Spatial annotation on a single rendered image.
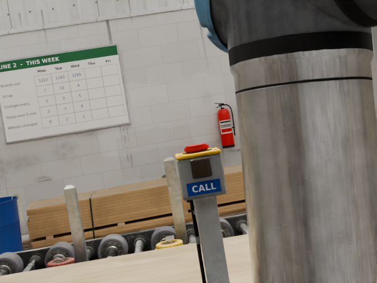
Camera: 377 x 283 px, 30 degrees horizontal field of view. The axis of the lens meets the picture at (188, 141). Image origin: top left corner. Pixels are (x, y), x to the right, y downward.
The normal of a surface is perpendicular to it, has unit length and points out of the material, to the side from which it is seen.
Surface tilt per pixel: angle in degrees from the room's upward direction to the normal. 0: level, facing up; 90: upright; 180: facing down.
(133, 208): 90
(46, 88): 90
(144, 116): 90
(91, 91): 90
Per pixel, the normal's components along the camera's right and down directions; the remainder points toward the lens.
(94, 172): 0.14, 0.03
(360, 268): 0.37, -0.05
